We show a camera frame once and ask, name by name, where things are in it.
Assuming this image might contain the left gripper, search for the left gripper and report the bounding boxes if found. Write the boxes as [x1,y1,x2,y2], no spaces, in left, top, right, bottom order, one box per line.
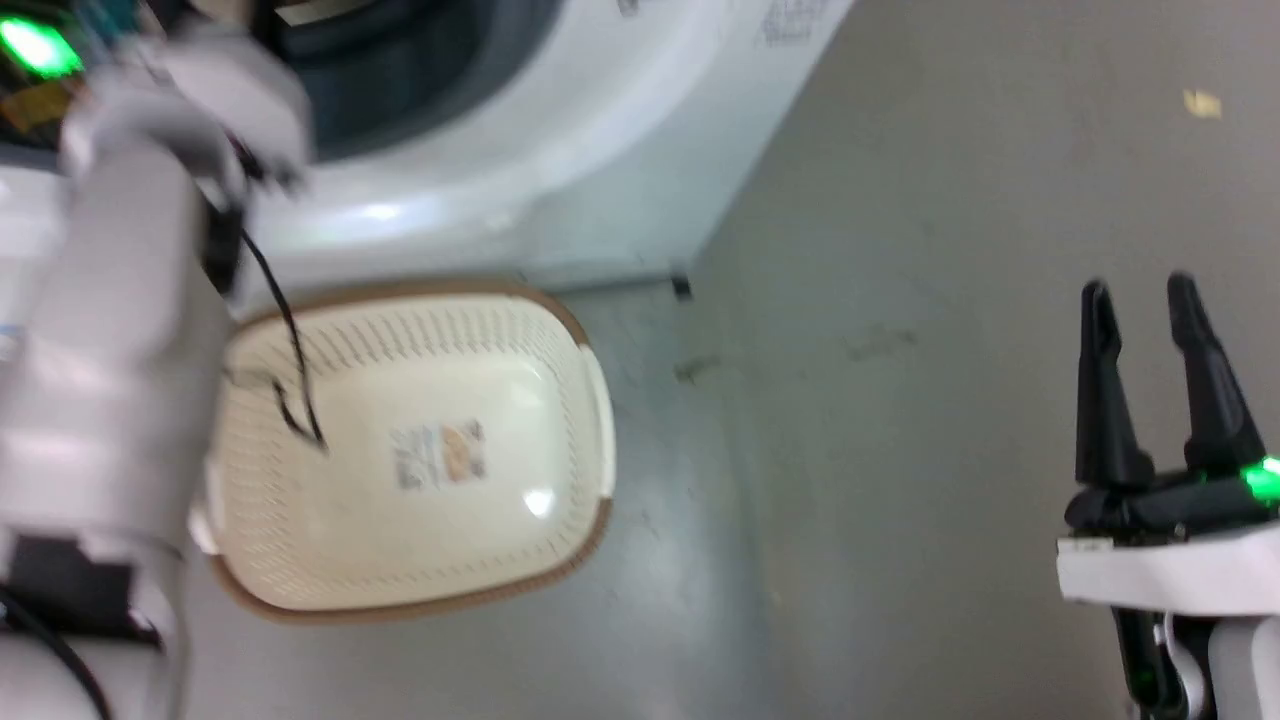
[0,0,141,151]

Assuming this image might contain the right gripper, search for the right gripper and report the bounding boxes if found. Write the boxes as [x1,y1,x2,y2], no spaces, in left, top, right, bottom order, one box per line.
[1056,272,1280,613]

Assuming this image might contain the white washing machine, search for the white washing machine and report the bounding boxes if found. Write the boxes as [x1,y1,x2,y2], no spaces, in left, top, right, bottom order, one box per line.
[0,0,859,313]

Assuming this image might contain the cream plastic laundry basket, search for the cream plastic laundry basket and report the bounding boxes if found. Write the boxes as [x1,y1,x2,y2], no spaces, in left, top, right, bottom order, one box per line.
[190,280,616,627]

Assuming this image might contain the paper label sticker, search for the paper label sticker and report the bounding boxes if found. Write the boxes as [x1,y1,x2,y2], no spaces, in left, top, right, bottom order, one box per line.
[392,420,489,491]

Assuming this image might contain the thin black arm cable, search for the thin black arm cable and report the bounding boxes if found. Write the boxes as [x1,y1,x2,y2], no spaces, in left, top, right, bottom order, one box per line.
[225,215,331,453]

